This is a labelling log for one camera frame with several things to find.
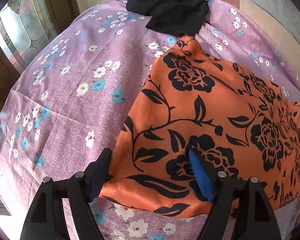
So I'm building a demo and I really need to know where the wooden door with glass pane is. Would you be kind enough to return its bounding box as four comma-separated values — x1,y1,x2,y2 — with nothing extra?
0,0,83,122

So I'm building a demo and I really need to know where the pink blanket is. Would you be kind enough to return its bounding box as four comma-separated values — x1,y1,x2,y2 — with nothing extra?
210,0,300,52

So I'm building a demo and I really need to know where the purple floral bedsheet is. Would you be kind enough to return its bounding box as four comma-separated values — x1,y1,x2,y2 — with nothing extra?
0,0,300,240

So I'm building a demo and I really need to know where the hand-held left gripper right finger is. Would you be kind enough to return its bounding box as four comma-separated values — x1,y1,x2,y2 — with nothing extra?
188,148,282,240

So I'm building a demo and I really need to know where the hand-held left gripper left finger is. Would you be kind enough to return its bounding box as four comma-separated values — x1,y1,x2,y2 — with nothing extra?
20,148,113,240

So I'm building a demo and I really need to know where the grey-blue pillow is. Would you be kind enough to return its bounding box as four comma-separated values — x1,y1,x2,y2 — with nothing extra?
241,0,300,48

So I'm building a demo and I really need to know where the orange black floral garment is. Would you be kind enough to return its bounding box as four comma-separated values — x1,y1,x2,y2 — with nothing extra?
99,36,300,218

